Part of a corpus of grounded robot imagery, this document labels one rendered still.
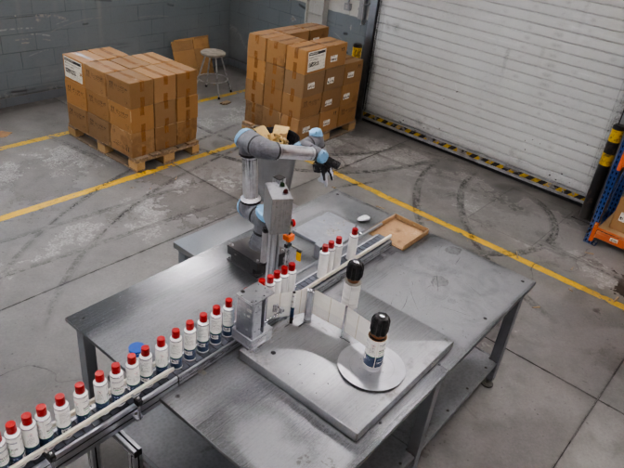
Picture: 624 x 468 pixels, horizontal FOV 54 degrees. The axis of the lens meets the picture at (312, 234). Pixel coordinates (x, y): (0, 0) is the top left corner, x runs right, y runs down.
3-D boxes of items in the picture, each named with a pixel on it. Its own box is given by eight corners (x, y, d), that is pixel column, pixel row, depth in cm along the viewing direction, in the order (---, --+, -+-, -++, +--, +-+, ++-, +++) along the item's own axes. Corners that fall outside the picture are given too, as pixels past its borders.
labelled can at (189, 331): (188, 363, 264) (188, 327, 253) (181, 357, 266) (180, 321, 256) (198, 357, 267) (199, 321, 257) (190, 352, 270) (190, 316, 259)
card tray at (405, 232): (403, 251, 370) (404, 245, 368) (368, 233, 383) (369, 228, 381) (428, 234, 391) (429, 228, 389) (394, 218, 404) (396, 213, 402)
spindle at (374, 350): (373, 375, 268) (384, 325, 253) (357, 365, 272) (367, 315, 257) (385, 365, 274) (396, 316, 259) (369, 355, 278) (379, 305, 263)
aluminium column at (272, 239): (269, 293, 320) (279, 179, 286) (264, 290, 322) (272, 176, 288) (276, 290, 323) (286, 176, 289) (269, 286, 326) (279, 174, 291)
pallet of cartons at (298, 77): (293, 155, 675) (304, 52, 616) (240, 131, 717) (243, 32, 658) (356, 130, 759) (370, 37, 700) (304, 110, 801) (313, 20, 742)
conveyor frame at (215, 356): (178, 385, 259) (178, 377, 257) (162, 371, 265) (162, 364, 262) (391, 247, 373) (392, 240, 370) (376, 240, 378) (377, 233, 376)
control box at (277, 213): (269, 235, 284) (272, 199, 274) (262, 216, 297) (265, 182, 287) (290, 234, 286) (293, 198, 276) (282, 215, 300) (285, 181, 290)
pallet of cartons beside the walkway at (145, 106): (201, 152, 657) (201, 71, 610) (136, 174, 599) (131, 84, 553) (132, 118, 717) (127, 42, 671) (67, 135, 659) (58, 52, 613)
